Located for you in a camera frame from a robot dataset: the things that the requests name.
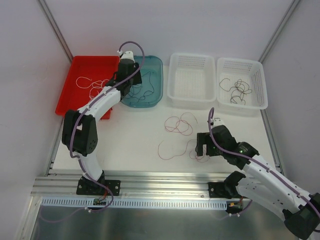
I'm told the white cable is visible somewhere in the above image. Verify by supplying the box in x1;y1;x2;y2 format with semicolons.
76;75;112;91
87;86;106;106

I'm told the brown cable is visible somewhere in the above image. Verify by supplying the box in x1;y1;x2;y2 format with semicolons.
229;78;253;106
219;77;237;93

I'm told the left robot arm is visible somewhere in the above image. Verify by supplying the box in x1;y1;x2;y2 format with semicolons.
61;57;145;195

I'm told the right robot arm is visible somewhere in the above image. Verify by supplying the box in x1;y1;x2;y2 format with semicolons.
195;125;320;240

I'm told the teal transparent plastic bin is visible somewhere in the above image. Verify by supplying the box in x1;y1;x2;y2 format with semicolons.
121;55;164;108

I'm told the red plastic tray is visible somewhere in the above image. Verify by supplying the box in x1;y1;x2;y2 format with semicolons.
55;56;120;116

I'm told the white perforated basket left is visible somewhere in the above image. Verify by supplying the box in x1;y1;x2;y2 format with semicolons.
166;53;217;110

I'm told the white perforated basket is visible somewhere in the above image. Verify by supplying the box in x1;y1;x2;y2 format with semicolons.
216;57;269;116
166;53;217;110

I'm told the white perforated basket right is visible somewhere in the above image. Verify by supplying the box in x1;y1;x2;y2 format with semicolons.
216;57;269;116

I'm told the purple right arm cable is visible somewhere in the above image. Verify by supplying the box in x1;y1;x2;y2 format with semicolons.
207;107;320;221

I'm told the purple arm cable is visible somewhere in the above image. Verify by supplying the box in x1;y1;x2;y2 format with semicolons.
207;107;320;221
68;41;146;213

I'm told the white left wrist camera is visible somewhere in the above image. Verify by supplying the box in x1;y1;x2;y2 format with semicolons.
117;50;135;61

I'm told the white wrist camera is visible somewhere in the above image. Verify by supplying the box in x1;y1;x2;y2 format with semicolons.
209;117;225;127
117;50;135;61

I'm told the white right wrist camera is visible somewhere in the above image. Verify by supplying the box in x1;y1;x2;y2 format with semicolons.
209;117;225;127

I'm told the aluminium mounting rail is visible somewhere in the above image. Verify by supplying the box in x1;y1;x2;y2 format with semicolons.
31;169;230;200

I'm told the left aluminium frame post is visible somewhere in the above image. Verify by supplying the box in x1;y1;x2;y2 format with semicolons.
36;0;74;63

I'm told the aluminium frame post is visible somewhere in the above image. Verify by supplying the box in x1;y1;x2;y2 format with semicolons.
258;0;301;63
36;0;74;63

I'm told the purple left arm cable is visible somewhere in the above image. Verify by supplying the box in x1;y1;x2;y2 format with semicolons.
68;41;146;213

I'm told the white slotted cable duct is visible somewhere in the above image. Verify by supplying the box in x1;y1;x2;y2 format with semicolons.
41;197;227;211

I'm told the right aluminium frame post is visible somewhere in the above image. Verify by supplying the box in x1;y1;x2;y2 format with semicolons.
258;0;301;63

